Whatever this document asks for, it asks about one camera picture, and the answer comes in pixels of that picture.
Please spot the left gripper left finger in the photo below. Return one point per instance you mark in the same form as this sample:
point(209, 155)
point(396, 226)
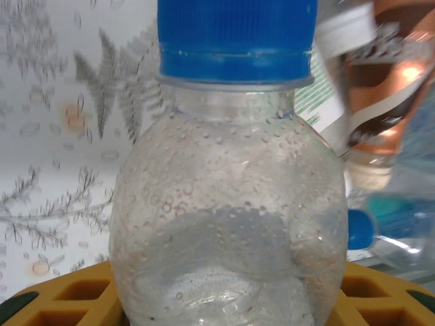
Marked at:
point(68, 299)

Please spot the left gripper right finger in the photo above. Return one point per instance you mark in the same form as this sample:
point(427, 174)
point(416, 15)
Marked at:
point(384, 299)

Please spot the square bottle red flower label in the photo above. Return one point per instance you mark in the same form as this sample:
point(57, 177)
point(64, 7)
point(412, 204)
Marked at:
point(362, 231)

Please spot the long water bottle blue label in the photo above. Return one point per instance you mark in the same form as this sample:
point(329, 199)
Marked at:
point(423, 142)

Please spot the copper brown drink bottle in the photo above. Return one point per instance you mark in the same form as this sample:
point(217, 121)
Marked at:
point(384, 112)

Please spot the clear cola bottle blue cap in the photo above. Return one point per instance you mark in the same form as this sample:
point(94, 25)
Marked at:
point(231, 169)

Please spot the white bottle green print label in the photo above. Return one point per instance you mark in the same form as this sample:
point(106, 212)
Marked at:
point(316, 98)

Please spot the clear bottle blue label white cap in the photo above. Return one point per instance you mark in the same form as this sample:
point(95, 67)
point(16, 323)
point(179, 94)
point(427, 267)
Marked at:
point(343, 32)

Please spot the floral grey tablecloth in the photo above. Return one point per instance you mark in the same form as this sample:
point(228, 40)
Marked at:
point(51, 136)

